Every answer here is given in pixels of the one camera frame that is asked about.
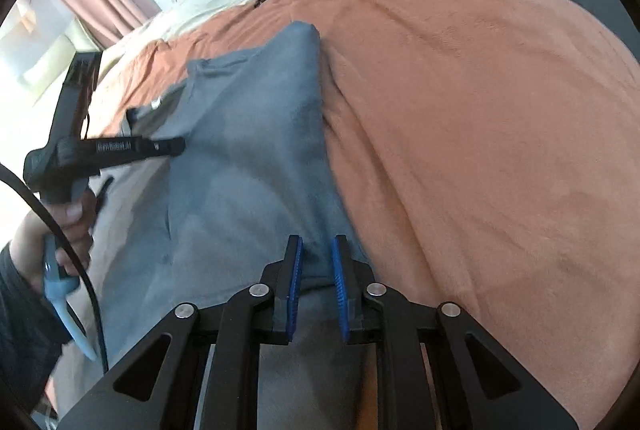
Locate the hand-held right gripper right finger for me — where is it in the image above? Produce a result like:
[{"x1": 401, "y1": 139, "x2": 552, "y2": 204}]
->
[{"x1": 332, "y1": 235, "x2": 581, "y2": 430}]

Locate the grey t-shirt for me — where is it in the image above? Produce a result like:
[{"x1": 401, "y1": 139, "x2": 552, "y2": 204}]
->
[{"x1": 102, "y1": 21, "x2": 388, "y2": 430}]

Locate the person's left forearm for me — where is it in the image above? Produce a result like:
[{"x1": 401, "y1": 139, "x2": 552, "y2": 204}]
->
[{"x1": 0, "y1": 243, "x2": 71, "y2": 411}]

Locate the cream padded headboard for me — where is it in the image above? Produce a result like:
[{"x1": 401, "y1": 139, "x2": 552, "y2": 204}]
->
[{"x1": 0, "y1": 18, "x2": 101, "y2": 106}]

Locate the person's left hand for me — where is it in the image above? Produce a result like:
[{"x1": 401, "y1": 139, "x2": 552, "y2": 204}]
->
[{"x1": 10, "y1": 187, "x2": 98, "y2": 293}]

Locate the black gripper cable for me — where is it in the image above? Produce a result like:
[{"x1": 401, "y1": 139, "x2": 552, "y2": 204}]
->
[{"x1": 0, "y1": 163, "x2": 108, "y2": 373}]

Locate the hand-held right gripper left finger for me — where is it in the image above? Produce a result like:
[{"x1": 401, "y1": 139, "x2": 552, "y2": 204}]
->
[{"x1": 57, "y1": 235, "x2": 304, "y2": 430}]

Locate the orange blanket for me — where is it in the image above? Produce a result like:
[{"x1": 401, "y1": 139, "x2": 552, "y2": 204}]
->
[{"x1": 50, "y1": 0, "x2": 640, "y2": 430}]

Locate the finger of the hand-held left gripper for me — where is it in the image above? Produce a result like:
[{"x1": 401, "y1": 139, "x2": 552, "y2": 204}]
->
[
  {"x1": 150, "y1": 137, "x2": 187, "y2": 157},
  {"x1": 126, "y1": 98, "x2": 163, "y2": 126}
]

